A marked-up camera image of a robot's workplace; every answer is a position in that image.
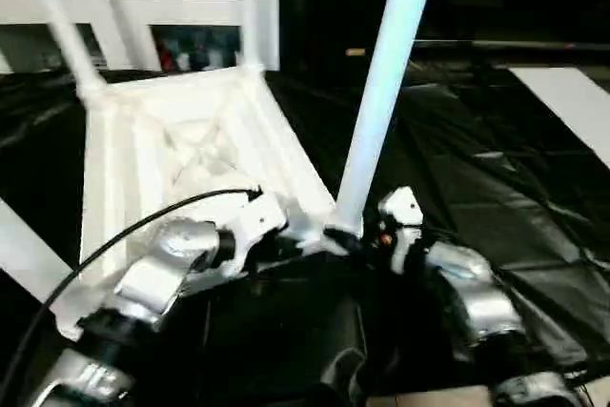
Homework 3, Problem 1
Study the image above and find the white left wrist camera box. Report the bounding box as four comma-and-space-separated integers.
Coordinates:
224, 193, 289, 270

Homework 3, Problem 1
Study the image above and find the white flat board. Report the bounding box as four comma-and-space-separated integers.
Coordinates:
510, 66, 610, 170

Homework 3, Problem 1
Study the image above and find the white plastic table leg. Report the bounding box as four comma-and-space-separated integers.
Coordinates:
334, 0, 442, 232
17, 0, 108, 98
236, 0, 268, 74
0, 199, 79, 305

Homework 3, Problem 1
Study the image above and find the black mat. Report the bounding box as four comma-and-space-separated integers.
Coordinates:
0, 40, 610, 407

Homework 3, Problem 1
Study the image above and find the black metal rail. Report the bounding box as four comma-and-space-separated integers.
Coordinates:
410, 38, 610, 53

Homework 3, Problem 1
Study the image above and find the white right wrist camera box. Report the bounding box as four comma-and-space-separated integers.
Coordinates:
378, 186, 425, 275

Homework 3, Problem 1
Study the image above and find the white plastic table top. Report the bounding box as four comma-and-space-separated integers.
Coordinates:
52, 66, 358, 341

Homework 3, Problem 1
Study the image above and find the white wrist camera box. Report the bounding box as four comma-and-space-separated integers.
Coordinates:
378, 186, 425, 275
224, 193, 289, 270

